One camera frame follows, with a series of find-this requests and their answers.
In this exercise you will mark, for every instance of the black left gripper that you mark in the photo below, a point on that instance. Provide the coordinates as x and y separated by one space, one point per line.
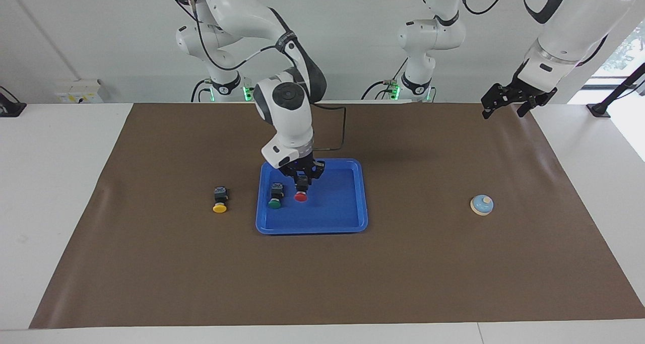
519 93

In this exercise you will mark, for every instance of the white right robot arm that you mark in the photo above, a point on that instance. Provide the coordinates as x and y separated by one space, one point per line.
287 117

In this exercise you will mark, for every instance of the glass window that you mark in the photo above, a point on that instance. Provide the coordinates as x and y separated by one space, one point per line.
630 52

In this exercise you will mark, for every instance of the green push button switch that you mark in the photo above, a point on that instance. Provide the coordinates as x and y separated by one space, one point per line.
274 203

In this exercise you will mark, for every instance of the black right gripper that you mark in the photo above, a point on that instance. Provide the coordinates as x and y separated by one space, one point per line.
302 166

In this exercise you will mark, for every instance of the light blue service bell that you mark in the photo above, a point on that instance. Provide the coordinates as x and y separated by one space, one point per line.
482 206

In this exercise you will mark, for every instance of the white wall socket box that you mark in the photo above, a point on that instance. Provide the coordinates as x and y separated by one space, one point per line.
78 92

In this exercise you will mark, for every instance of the black clamp mount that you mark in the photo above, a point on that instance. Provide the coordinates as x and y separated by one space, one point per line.
11 110

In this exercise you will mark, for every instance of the red push button switch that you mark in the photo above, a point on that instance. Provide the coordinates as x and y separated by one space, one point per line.
301 197

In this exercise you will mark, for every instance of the blue plastic tray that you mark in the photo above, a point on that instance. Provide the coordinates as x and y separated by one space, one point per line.
337 203

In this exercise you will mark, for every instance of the yellow push button switch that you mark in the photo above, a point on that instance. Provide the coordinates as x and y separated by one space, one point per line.
219 208

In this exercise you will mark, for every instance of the brown table mat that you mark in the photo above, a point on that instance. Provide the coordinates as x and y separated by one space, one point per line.
201 273

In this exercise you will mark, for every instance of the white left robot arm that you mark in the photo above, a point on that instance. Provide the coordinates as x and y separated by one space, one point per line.
569 31

